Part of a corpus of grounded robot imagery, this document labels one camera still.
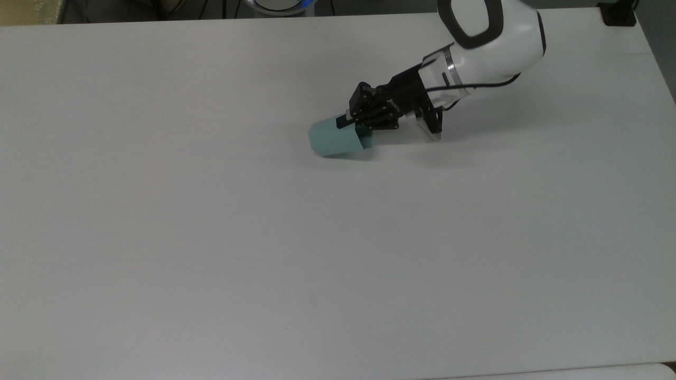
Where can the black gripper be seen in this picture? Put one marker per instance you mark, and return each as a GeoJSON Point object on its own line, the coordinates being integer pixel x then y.
{"type": "Point", "coordinates": [406, 92]}

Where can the teal faceted plastic cup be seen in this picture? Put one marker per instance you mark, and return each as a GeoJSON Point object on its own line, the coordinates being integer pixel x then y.
{"type": "Point", "coordinates": [332, 140]}

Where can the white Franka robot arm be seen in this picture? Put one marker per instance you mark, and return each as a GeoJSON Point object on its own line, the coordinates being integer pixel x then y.
{"type": "Point", "coordinates": [491, 53]}

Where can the yellowish box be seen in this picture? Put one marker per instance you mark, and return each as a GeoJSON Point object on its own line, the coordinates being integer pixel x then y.
{"type": "Point", "coordinates": [26, 10]}

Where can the black table clamp mount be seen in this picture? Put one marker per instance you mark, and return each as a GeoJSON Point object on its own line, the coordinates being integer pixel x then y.
{"type": "Point", "coordinates": [618, 15]}

